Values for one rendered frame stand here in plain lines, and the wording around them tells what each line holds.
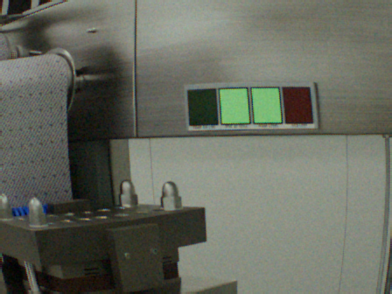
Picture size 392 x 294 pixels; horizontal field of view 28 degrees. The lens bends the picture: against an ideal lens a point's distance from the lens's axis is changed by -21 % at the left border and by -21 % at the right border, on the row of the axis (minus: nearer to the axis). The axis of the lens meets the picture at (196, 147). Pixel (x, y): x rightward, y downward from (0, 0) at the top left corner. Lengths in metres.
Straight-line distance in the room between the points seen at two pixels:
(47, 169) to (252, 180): 2.87
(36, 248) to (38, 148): 0.31
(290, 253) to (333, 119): 2.96
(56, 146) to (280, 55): 0.43
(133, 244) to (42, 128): 0.28
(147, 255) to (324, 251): 2.78
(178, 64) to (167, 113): 0.08
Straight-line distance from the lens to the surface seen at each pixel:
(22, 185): 1.48
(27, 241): 1.27
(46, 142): 1.53
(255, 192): 4.34
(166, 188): 1.50
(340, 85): 1.31
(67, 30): 1.71
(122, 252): 1.35
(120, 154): 1.85
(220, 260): 4.52
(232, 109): 1.42
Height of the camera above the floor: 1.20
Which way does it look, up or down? 3 degrees down
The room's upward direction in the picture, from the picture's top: 3 degrees counter-clockwise
